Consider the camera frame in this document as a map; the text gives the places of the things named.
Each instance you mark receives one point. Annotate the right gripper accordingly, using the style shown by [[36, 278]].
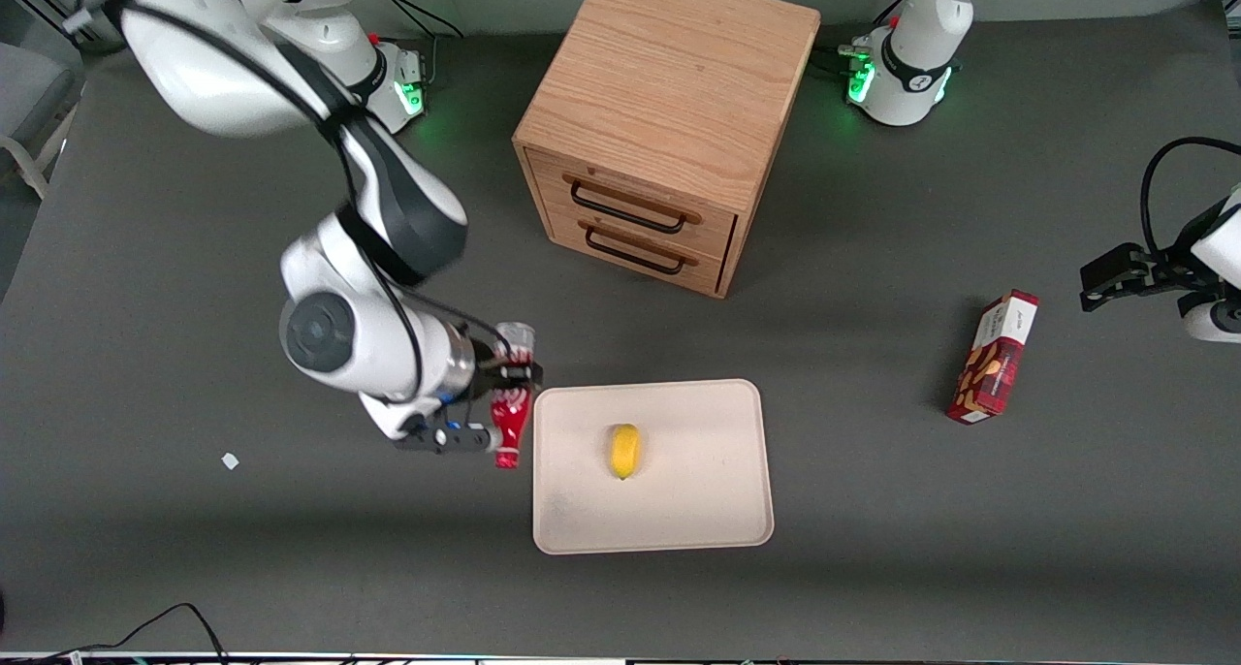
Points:
[[485, 367]]

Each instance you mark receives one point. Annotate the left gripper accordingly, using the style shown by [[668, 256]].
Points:
[[1161, 266]]

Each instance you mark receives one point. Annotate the red coke bottle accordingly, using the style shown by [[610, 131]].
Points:
[[509, 423]]

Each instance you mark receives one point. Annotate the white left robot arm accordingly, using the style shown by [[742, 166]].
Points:
[[911, 25]]

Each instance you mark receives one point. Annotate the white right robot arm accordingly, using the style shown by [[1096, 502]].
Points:
[[213, 64]]

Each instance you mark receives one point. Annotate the cream plastic tray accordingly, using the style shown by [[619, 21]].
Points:
[[698, 471]]

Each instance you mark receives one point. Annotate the yellow lemon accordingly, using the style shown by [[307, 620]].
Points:
[[624, 452]]

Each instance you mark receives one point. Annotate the red plaid shortbread box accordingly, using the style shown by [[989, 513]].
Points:
[[994, 360]]

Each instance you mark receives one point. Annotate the wooden drawer cabinet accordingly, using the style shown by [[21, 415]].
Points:
[[669, 74]]

